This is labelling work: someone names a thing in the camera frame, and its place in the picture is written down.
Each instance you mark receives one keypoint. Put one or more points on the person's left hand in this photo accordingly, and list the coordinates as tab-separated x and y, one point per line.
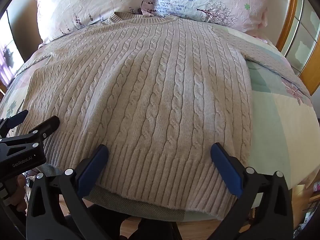
18	195

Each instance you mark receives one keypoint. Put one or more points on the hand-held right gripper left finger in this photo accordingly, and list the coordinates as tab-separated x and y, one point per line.
93	165

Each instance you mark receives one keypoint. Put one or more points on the pink floral pillow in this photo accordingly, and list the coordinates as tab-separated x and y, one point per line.
82	7
212	2

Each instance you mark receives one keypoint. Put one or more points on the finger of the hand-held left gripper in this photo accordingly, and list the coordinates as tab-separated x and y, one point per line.
13	120
43	131

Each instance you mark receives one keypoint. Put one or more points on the patchwork floral bed sheet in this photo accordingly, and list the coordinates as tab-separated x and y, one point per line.
280	127

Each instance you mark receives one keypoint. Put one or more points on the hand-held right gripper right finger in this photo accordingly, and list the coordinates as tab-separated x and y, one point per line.
226	166

